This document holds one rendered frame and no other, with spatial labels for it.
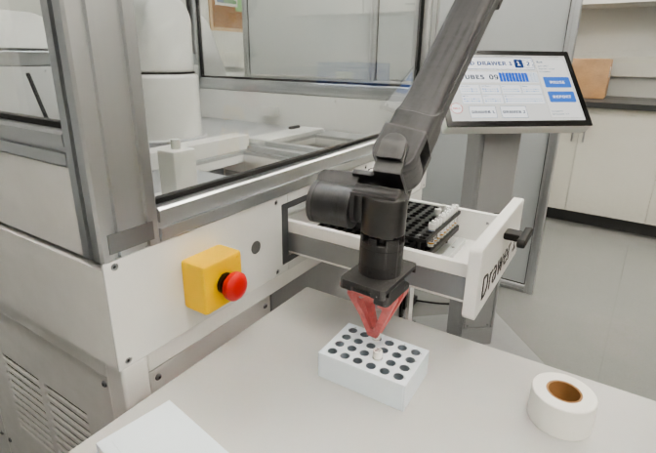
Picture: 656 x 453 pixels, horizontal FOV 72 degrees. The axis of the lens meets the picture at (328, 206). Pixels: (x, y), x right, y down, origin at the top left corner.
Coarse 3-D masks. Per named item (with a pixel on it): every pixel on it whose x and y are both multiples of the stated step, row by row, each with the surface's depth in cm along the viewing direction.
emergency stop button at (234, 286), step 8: (232, 272) 61; (240, 272) 61; (232, 280) 60; (240, 280) 61; (224, 288) 60; (232, 288) 60; (240, 288) 61; (224, 296) 60; (232, 296) 60; (240, 296) 61
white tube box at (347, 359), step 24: (336, 336) 64; (360, 336) 64; (384, 336) 64; (336, 360) 59; (360, 360) 59; (384, 360) 59; (408, 360) 60; (360, 384) 58; (384, 384) 56; (408, 384) 55
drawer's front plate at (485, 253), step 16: (512, 208) 78; (496, 224) 70; (512, 224) 78; (480, 240) 64; (496, 240) 68; (480, 256) 61; (496, 256) 70; (512, 256) 85; (480, 272) 62; (496, 272) 73; (480, 288) 64; (464, 304) 64; (480, 304) 66
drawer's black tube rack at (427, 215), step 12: (408, 204) 89; (420, 204) 89; (408, 216) 82; (420, 216) 82; (432, 216) 82; (336, 228) 83; (348, 228) 83; (360, 228) 84; (408, 228) 77; (420, 228) 76; (456, 228) 85; (408, 240) 79; (444, 240) 80; (432, 252) 75
